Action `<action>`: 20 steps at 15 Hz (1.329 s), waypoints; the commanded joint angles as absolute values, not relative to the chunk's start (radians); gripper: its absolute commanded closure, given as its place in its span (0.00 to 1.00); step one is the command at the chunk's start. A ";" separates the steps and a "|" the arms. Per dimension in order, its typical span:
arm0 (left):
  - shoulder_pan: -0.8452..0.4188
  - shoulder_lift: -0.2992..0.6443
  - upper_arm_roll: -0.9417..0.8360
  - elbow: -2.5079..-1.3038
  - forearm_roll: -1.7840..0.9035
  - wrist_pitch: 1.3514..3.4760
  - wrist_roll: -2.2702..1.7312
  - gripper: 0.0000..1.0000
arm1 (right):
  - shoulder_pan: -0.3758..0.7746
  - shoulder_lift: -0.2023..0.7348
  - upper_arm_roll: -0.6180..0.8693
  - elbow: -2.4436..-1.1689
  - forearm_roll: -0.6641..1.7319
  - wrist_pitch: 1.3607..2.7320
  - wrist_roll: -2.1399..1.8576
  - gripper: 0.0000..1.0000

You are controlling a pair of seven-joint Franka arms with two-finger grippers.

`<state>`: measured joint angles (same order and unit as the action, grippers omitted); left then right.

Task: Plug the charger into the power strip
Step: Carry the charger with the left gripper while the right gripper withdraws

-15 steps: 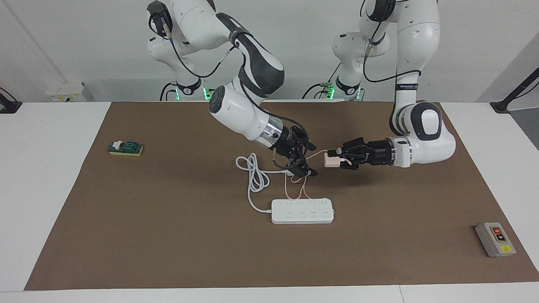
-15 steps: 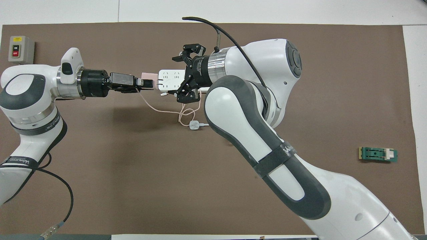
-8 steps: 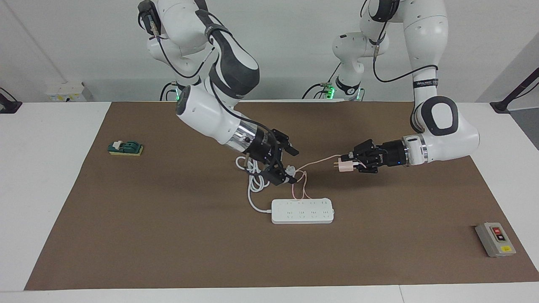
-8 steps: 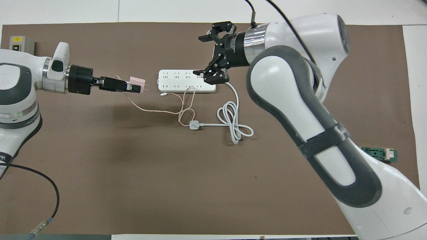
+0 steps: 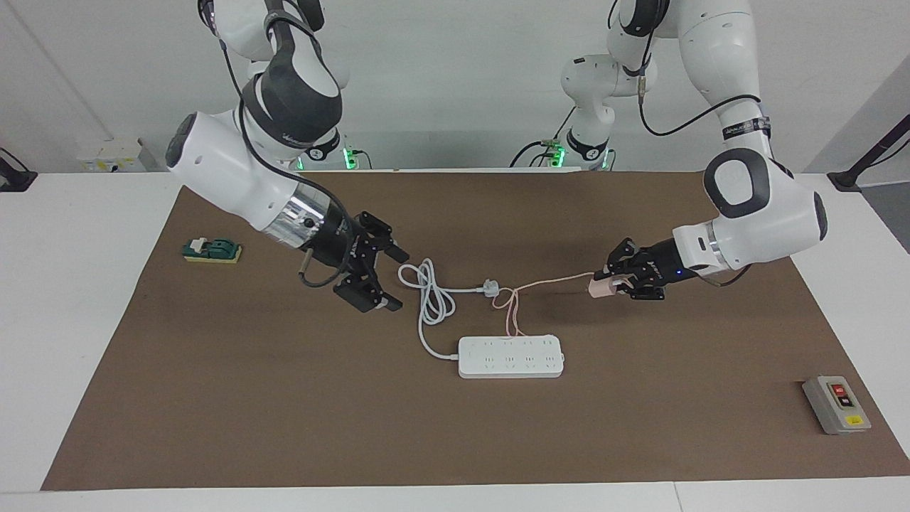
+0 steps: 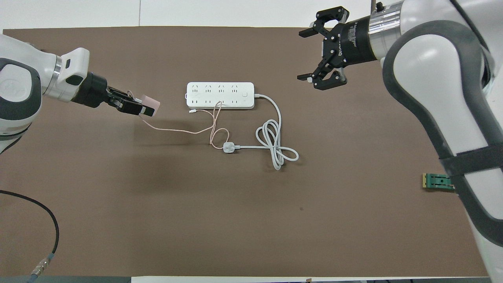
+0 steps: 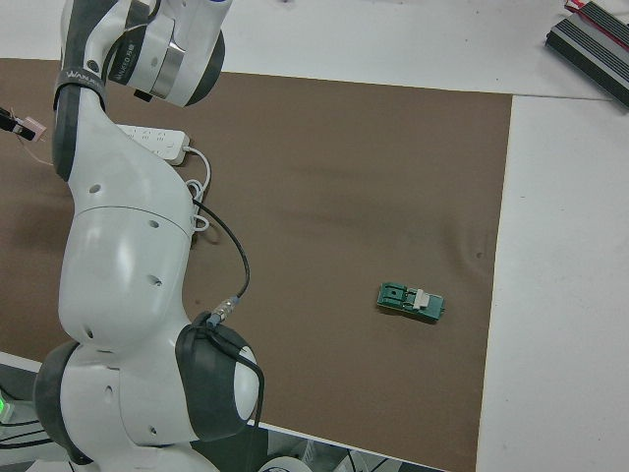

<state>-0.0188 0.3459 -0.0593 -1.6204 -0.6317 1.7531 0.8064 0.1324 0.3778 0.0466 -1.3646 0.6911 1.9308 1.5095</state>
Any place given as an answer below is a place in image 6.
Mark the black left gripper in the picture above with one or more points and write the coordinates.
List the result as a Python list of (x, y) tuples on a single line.
[(92, 90)]

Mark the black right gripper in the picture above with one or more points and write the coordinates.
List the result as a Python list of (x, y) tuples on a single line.
[(353, 39)]

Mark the pink charger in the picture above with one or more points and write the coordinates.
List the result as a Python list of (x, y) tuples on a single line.
[(151, 103)]

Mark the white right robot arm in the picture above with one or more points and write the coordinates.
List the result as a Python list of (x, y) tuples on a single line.
[(424, 59)]

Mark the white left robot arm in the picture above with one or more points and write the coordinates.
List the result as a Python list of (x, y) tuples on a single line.
[(23, 63)]

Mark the white power strip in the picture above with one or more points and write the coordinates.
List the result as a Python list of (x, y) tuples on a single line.
[(220, 96)]

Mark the brown table mat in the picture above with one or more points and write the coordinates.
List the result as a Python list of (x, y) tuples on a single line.
[(157, 196)]

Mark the green circuit board block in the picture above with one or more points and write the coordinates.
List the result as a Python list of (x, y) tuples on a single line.
[(436, 181)]

